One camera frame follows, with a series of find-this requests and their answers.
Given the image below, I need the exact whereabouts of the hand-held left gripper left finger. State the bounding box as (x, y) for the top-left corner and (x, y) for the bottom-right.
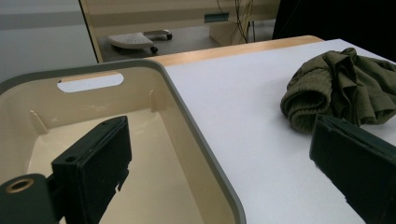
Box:
(50, 115), (133, 224)

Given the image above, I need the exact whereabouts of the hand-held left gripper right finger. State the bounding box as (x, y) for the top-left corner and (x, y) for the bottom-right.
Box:
(308, 114), (396, 224)

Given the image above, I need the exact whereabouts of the beige plastic bin grey rim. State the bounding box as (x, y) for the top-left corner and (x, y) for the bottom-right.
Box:
(0, 59), (247, 224)

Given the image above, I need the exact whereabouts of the olive green garment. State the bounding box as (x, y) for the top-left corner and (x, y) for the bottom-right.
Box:
(279, 47), (396, 134)

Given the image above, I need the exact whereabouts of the white wheeled footrest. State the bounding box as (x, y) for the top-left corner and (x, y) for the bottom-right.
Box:
(106, 29), (174, 54)

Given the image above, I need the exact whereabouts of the dark curtain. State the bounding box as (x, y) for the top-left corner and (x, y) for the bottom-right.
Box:
(272, 0), (396, 62)

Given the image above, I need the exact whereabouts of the beige desk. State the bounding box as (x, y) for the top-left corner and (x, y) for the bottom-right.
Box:
(78, 0), (281, 63)

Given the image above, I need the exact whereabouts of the bundle of cables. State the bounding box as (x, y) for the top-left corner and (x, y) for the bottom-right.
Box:
(217, 0), (258, 45)

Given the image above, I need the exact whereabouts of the green metal bracket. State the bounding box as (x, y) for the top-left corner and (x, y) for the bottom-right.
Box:
(204, 12), (231, 23)

